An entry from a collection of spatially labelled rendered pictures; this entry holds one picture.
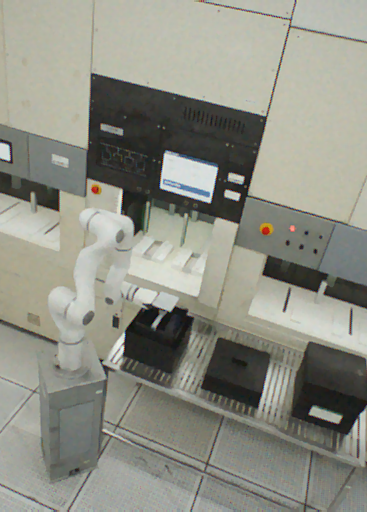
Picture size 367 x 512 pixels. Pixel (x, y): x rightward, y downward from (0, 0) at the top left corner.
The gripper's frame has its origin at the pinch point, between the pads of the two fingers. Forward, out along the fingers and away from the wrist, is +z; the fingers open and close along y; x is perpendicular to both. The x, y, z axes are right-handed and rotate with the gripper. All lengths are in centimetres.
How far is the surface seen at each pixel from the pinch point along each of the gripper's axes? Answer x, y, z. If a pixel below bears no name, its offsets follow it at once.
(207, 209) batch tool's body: 37, -39, 3
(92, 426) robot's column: -66, 34, -18
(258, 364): -20, -5, 52
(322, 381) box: -5, 7, 81
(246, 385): -20, 12, 50
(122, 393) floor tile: -106, -23, -25
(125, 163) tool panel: 49, -38, -45
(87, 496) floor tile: -106, 47, -11
